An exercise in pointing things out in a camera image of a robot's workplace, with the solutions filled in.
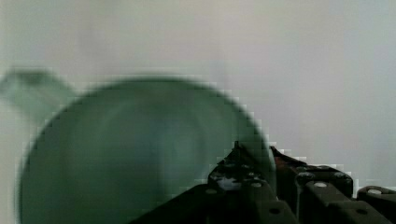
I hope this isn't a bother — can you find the green mug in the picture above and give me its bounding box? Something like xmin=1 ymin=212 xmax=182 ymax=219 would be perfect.
xmin=1 ymin=70 xmax=276 ymax=224

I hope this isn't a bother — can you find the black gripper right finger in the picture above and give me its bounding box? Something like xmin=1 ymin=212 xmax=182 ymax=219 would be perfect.
xmin=271 ymin=147 xmax=396 ymax=224

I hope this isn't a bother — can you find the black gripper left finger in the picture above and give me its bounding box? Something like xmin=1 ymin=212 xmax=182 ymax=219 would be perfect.
xmin=130 ymin=142 xmax=299 ymax=224

